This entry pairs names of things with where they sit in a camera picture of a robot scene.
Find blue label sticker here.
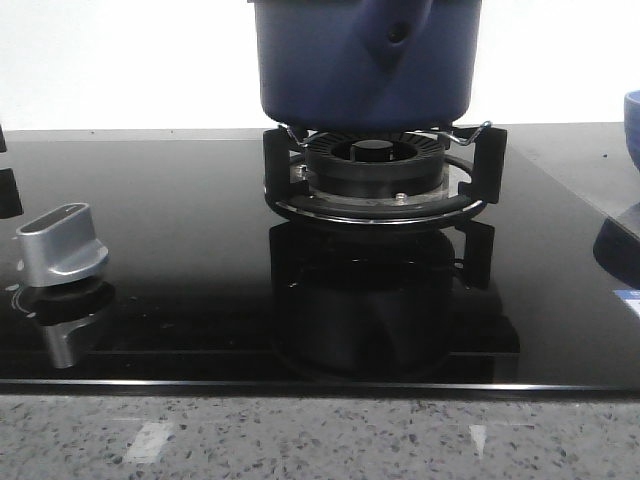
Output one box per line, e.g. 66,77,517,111
614,289,640,317

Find black gas burner head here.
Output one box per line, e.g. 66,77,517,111
305,133,444,198

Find black pot support grate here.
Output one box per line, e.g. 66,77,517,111
263,122,507,227

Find blue cooking pot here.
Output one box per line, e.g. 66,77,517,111
253,0,482,133

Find light blue bowl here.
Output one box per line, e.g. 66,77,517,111
624,90,640,170

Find silver stove knob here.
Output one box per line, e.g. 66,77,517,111
16,202,109,288

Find black left burner grate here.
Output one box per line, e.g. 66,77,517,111
0,123,24,220

